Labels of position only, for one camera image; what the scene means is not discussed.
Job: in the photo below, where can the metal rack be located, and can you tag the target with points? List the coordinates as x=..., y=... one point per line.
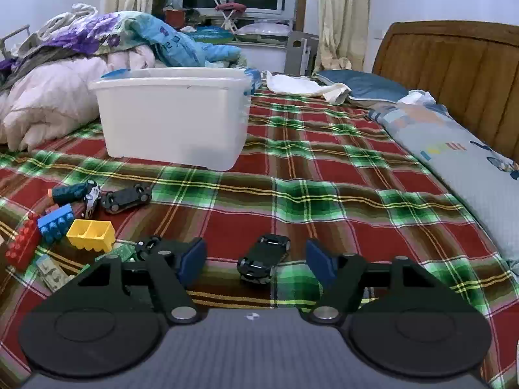
x=14, y=36

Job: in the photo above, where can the green building block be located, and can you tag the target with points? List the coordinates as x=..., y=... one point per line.
x=119, y=253

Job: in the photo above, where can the blue building block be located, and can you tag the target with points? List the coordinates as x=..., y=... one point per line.
x=56, y=223

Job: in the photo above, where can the white plastic storage container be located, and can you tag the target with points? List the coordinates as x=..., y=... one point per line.
x=170, y=121

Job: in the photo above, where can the red pot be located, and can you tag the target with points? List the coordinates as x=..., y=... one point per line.
x=174, y=16

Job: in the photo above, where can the dark teal toy tool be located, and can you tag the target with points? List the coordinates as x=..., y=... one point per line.
x=69, y=193

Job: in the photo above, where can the white and black toy car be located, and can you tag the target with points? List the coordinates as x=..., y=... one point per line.
x=91, y=199

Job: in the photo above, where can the white pillow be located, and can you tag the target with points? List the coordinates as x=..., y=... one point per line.
x=263, y=29

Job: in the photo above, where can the small white crumpled cloth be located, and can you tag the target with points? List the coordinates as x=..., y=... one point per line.
x=417, y=97

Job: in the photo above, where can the blue printed quilt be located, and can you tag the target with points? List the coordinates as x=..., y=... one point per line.
x=182, y=46

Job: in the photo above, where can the red building block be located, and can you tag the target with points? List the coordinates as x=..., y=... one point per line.
x=22, y=244

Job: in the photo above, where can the wooden headboard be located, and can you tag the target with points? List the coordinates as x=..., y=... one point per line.
x=454, y=73

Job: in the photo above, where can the pink quilt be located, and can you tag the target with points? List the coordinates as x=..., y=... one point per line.
x=48, y=97

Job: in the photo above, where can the dark grey toy car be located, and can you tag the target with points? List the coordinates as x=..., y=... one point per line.
x=125, y=198

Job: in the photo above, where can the blue pillow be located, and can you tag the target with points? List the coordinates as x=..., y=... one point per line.
x=361, y=85

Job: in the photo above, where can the purple floral quilt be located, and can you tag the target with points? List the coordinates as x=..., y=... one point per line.
x=89, y=32

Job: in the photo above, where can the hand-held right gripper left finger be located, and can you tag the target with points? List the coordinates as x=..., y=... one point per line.
x=193, y=261

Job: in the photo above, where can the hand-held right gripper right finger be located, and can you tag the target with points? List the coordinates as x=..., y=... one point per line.
x=319, y=262

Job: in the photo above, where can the white folded cloth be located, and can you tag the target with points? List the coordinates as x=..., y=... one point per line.
x=296, y=85

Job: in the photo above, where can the white cabinet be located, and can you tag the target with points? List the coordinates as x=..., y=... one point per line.
x=263, y=56

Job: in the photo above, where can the yellow building block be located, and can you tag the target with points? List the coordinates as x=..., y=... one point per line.
x=91, y=236

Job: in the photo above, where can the grey white patterned cloth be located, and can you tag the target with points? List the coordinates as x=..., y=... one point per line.
x=69, y=14

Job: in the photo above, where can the long cartoon printed pillow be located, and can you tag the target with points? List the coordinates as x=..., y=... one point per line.
x=458, y=162

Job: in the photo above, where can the teal basin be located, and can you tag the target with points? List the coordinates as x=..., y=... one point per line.
x=213, y=34

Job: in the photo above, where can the folding stool with red seat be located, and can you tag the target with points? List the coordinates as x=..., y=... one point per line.
x=229, y=8

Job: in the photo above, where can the grey cardboard board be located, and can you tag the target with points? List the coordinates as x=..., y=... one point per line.
x=300, y=54

